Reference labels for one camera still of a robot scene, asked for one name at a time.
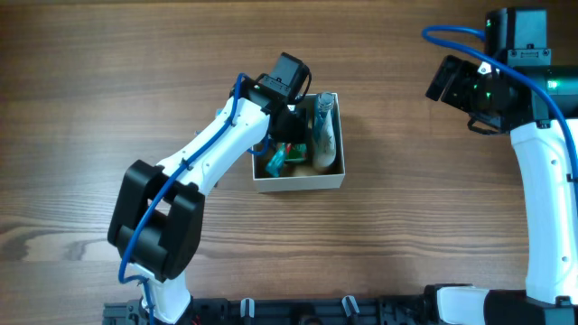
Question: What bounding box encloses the green Dettol soap box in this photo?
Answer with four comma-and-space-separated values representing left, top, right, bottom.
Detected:
285, 144, 308, 163

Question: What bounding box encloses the white leaf-print lotion tube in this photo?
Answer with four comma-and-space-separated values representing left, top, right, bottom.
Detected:
312, 110, 337, 172

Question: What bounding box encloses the blue mouthwash bottle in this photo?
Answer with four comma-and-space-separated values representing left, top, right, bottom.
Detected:
312, 92, 335, 142

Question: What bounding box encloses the Colgate toothpaste tube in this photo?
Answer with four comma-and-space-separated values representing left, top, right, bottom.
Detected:
266, 144, 287, 178

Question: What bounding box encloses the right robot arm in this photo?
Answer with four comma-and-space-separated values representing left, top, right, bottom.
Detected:
422, 7, 577, 324

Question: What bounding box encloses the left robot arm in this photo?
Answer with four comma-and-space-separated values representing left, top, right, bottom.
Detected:
103, 52, 312, 324

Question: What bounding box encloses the white open cardboard box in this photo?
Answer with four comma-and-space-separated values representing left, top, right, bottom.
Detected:
251, 92, 346, 193

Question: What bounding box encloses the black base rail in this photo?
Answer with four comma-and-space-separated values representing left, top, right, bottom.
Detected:
102, 295, 577, 325

